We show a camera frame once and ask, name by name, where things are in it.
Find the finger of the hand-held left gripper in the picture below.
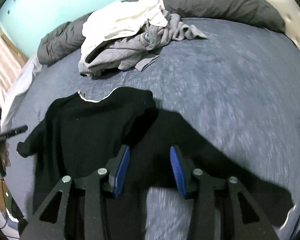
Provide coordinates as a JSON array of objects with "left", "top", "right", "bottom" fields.
[{"left": 0, "top": 125, "right": 28, "bottom": 138}]

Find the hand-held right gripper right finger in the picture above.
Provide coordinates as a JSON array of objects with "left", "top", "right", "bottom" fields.
[{"left": 170, "top": 145, "right": 280, "bottom": 240}]

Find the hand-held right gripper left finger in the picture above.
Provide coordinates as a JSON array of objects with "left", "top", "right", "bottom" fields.
[{"left": 21, "top": 144, "right": 131, "bottom": 240}]

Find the black sweater with white trim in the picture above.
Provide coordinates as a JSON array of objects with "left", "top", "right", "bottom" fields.
[{"left": 16, "top": 87, "right": 297, "bottom": 240}]

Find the cardboard box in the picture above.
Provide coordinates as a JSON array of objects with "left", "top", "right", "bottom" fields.
[{"left": 0, "top": 179, "right": 8, "bottom": 214}]

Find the dark green object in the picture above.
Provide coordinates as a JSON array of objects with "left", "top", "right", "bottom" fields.
[{"left": 4, "top": 190, "right": 23, "bottom": 223}]

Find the pale pink curtain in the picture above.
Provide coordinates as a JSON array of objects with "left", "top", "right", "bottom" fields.
[{"left": 0, "top": 20, "right": 23, "bottom": 100}]

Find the wooden board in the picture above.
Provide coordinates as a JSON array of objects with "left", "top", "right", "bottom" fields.
[{"left": 1, "top": 34, "right": 30, "bottom": 67}]

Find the bed with blue sheet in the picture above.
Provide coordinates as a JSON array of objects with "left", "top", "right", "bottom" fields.
[{"left": 1, "top": 17, "right": 300, "bottom": 240}]

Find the heathered grey sweatshirt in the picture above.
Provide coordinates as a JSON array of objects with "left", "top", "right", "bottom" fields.
[{"left": 77, "top": 27, "right": 160, "bottom": 78}]

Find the plain grey garment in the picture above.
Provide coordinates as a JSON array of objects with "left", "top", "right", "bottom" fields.
[{"left": 140, "top": 10, "right": 208, "bottom": 48}]

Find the white garment with black trim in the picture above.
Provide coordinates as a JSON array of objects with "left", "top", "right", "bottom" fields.
[{"left": 80, "top": 0, "right": 168, "bottom": 63}]

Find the dark grey rolled duvet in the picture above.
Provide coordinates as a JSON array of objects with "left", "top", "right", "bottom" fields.
[{"left": 37, "top": 0, "right": 287, "bottom": 65}]

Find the cream tufted headboard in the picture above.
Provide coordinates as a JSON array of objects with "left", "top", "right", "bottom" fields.
[{"left": 250, "top": 0, "right": 300, "bottom": 63}]

